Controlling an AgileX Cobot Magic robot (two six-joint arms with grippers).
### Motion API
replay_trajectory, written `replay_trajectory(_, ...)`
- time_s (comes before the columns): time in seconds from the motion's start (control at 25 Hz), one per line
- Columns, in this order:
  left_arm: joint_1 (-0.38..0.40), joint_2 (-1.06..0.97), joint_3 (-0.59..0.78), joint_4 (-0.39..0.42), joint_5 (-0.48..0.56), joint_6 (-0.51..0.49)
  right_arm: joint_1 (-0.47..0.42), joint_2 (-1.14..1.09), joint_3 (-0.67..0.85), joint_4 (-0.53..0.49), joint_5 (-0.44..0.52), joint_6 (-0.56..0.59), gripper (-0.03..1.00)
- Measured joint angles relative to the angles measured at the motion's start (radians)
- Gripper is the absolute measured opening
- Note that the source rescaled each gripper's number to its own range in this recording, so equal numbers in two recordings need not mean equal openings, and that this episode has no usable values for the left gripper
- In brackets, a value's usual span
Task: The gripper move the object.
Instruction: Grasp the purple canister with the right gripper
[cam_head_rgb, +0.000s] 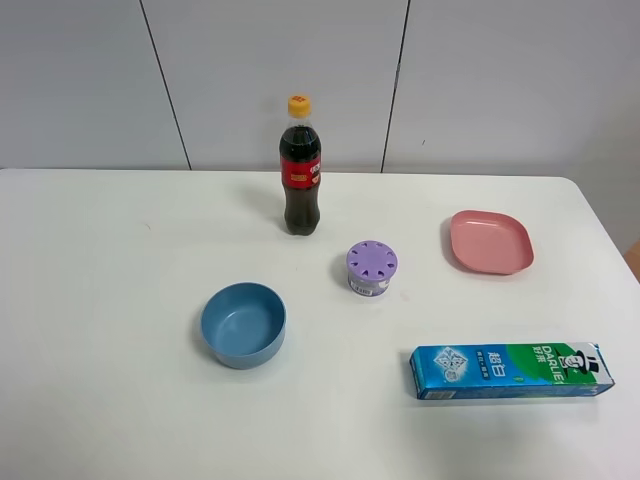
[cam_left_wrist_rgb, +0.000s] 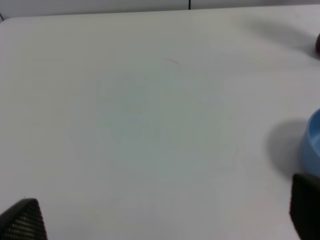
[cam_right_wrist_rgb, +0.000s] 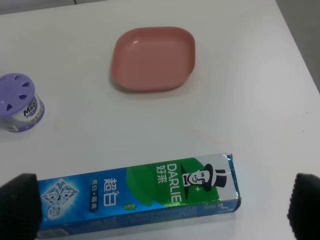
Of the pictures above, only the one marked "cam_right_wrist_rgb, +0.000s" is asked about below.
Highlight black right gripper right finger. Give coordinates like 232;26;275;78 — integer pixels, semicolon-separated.
287;173;320;240

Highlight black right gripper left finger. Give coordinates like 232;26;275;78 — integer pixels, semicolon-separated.
0;173;42;240

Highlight purple air freshener jar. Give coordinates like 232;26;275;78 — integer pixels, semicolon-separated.
0;73;45;133

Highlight blue green toothpaste box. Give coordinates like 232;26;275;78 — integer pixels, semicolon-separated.
37;153;241;239

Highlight pink square plastic dish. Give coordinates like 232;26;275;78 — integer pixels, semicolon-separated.
110;26;196;93

